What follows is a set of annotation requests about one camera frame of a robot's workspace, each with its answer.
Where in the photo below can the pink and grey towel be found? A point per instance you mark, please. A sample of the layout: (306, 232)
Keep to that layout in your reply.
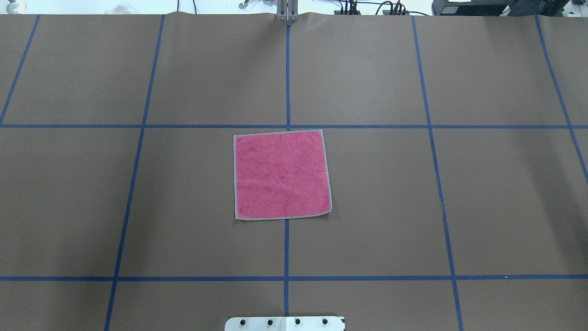
(281, 175)

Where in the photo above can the black electronics box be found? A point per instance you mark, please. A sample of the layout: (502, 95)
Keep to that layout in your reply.
(492, 8)

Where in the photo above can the aluminium frame post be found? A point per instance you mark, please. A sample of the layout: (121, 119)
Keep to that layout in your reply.
(287, 11)

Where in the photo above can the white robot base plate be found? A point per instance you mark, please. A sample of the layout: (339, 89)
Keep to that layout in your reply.
(286, 323)

